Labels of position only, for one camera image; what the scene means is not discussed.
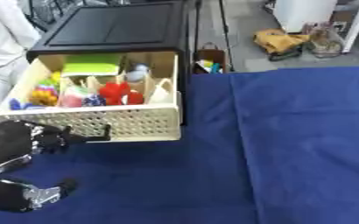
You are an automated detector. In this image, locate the small blue toy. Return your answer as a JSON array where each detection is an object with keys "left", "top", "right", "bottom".
[{"left": 8, "top": 98, "right": 45, "bottom": 111}]

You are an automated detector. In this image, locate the white post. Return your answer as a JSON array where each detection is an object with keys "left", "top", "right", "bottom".
[{"left": 340, "top": 0, "right": 359, "bottom": 54}]

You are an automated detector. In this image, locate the grey and white toy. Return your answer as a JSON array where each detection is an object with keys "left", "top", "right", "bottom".
[{"left": 123, "top": 62, "right": 152, "bottom": 83}]

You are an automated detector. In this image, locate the person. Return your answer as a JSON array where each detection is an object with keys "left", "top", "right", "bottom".
[{"left": 0, "top": 0, "right": 42, "bottom": 115}]

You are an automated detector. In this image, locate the white cabinet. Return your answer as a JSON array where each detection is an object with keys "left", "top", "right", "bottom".
[{"left": 271, "top": 0, "right": 339, "bottom": 33}]

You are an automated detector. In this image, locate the brown bag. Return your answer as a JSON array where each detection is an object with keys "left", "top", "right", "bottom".
[{"left": 193, "top": 41, "right": 229, "bottom": 74}]

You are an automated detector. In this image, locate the pink and white toy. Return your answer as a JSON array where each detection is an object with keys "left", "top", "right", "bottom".
[{"left": 58, "top": 85, "right": 91, "bottom": 109}]

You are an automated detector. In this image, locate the pale compartment drawer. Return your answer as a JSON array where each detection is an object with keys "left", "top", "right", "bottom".
[{"left": 0, "top": 52, "right": 185, "bottom": 144}]

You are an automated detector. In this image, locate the yellow bag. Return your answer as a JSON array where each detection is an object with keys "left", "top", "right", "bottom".
[{"left": 251, "top": 28, "right": 312, "bottom": 61}]

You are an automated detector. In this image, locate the clear plastic bag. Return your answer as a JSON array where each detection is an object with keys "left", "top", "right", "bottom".
[{"left": 302, "top": 22, "right": 345, "bottom": 59}]

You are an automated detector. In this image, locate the red toy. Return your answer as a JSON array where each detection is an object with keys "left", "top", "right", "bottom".
[{"left": 98, "top": 81, "right": 146, "bottom": 106}]

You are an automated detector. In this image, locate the black cabinet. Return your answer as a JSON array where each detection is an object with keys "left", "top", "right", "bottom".
[{"left": 25, "top": 0, "right": 194, "bottom": 127}]

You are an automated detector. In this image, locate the black tripod leg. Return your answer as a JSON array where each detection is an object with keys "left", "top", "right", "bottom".
[{"left": 216, "top": 0, "right": 236, "bottom": 73}]

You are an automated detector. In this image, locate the black drawer handle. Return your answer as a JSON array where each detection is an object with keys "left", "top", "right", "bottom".
[{"left": 64, "top": 123, "right": 114, "bottom": 143}]

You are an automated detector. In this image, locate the green flat box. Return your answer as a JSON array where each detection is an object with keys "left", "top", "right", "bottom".
[{"left": 61, "top": 53, "right": 124, "bottom": 77}]

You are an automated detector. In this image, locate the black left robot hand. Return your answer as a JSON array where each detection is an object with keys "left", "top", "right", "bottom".
[{"left": 0, "top": 118, "right": 91, "bottom": 214}]

